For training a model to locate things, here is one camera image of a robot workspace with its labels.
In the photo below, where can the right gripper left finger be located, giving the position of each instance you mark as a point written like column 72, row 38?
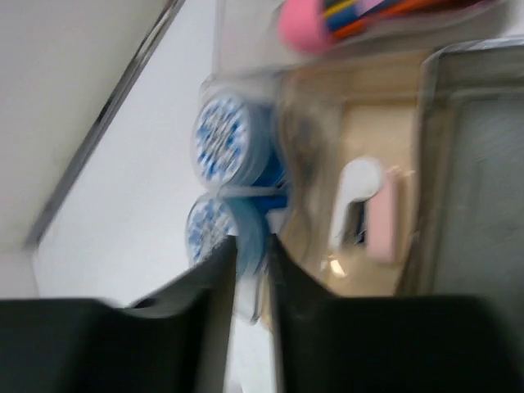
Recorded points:
column 172, row 340

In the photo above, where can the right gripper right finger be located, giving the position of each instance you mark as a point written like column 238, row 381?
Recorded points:
column 328, row 343

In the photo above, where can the blue tape roll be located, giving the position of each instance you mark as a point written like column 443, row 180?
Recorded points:
column 212, row 218
column 232, row 143

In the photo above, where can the clear compartment desk organizer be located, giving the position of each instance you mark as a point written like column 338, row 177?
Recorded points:
column 361, row 99

